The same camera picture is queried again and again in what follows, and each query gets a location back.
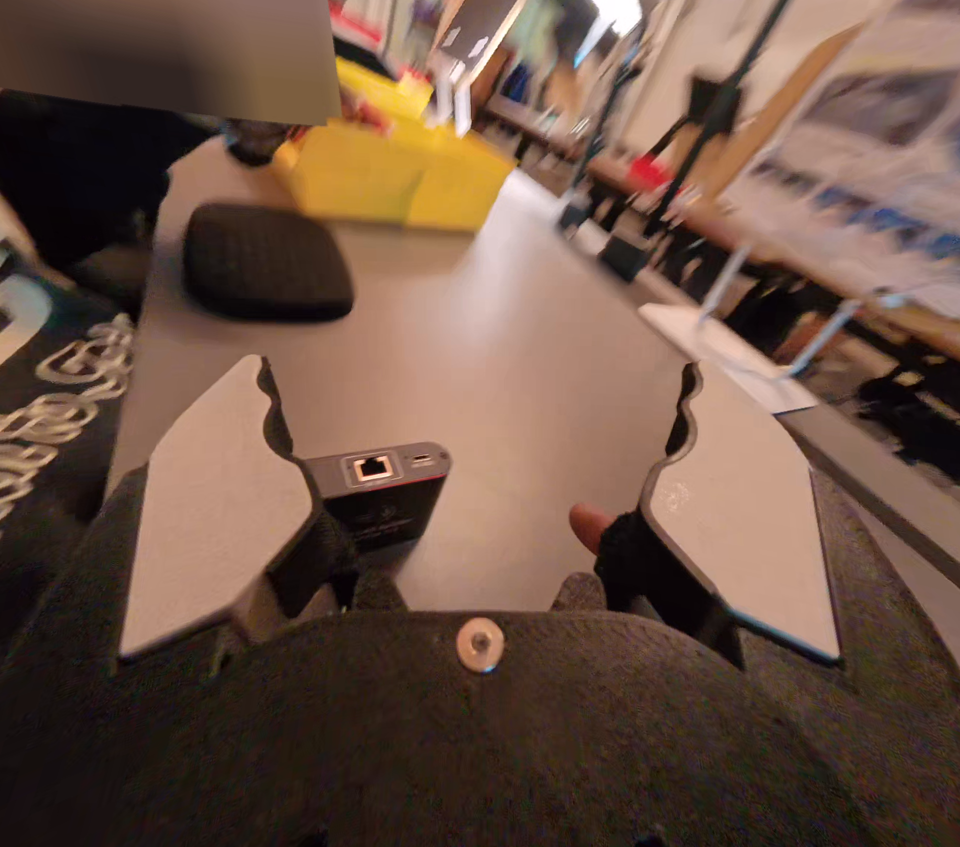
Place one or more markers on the instruction poster board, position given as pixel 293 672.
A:
pixel 862 149

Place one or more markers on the small red bin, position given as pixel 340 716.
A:
pixel 649 171

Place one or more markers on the wooden desk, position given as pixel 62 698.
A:
pixel 525 112

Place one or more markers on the yellow plastic bin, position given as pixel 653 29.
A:
pixel 390 181
pixel 375 86

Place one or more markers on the black pole with disc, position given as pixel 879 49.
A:
pixel 716 105

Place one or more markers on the person's right hand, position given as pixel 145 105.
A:
pixel 592 525

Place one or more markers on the white poster stand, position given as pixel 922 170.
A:
pixel 727 353

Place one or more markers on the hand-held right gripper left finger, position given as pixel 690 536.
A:
pixel 217 511

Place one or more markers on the black textured pad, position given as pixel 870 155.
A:
pixel 262 262

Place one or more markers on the small black box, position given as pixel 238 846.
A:
pixel 623 258

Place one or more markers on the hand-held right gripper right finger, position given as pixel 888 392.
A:
pixel 742 533

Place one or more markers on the person's dark printed shirt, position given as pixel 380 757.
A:
pixel 75 203

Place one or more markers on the red plastic bin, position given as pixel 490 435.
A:
pixel 360 23

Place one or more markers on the black network adapter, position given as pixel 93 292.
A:
pixel 382 503

